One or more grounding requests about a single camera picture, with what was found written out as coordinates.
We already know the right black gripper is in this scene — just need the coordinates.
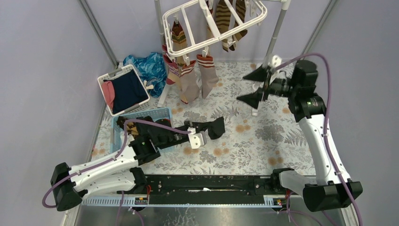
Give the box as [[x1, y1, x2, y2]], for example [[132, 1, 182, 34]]
[[236, 64, 298, 110]]

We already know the red striped sock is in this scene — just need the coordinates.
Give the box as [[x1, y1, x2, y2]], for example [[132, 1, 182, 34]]
[[162, 45, 180, 85], [179, 91, 189, 104]]

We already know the black sock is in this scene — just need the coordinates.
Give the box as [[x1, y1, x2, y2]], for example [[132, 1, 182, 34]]
[[207, 117, 225, 140]]

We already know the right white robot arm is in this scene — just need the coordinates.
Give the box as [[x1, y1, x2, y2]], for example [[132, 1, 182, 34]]
[[238, 60, 363, 212]]

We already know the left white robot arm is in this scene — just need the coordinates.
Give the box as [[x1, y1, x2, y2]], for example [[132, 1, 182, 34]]
[[42, 117, 225, 211]]

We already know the pile of socks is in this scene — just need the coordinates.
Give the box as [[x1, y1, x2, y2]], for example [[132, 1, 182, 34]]
[[116, 116, 171, 138]]

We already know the blue patterned cloth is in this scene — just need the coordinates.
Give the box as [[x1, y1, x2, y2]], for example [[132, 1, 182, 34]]
[[123, 52, 167, 98]]

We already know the dark navy cloth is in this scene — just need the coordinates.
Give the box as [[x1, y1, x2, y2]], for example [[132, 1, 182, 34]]
[[105, 71, 148, 114]]

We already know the blue laundry basket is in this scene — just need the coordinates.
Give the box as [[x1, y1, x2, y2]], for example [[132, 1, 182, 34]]
[[110, 107, 173, 153]]

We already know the brown patterned hanging sock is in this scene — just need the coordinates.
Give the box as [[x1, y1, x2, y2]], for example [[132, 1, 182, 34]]
[[230, 0, 247, 51]]

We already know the white laundry basket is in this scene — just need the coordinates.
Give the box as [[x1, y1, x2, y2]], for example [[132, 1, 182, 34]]
[[97, 65, 150, 116]]

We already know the silver drying rack stand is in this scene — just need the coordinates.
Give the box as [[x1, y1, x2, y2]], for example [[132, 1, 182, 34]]
[[154, 0, 291, 107]]

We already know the pink cloth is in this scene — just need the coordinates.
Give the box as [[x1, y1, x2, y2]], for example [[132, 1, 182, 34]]
[[101, 81, 115, 110]]

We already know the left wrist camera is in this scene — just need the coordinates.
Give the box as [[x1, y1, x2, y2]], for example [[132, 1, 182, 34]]
[[188, 131, 207, 149]]

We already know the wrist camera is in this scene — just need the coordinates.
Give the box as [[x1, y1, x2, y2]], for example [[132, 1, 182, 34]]
[[188, 131, 207, 149], [268, 55, 282, 75]]

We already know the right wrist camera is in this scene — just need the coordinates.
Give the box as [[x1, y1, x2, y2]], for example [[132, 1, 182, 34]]
[[268, 55, 282, 75]]

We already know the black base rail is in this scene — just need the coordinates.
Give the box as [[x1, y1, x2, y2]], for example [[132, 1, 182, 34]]
[[117, 173, 301, 206]]

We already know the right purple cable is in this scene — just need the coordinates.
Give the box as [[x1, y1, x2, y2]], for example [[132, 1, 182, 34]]
[[274, 52, 364, 226]]

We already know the purple cable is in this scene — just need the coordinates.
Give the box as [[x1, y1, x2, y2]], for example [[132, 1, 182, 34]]
[[274, 52, 364, 226], [41, 118, 192, 226]]

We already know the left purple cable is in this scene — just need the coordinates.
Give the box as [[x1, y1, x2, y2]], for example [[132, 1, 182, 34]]
[[41, 118, 192, 226]]

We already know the white sock hanger frame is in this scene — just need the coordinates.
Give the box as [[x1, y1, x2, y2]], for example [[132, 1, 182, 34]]
[[160, 0, 268, 57]]

